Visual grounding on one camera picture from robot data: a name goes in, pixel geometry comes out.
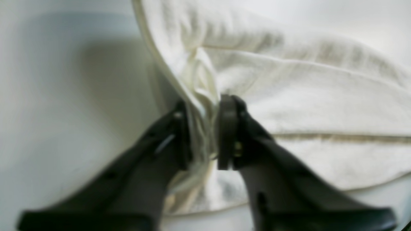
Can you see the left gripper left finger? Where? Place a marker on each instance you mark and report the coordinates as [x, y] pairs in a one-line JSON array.
[[129, 194]]

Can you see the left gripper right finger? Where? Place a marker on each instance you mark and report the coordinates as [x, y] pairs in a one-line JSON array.
[[284, 194]]

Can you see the white printed T-shirt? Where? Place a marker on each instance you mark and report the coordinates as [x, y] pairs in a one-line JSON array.
[[339, 106]]

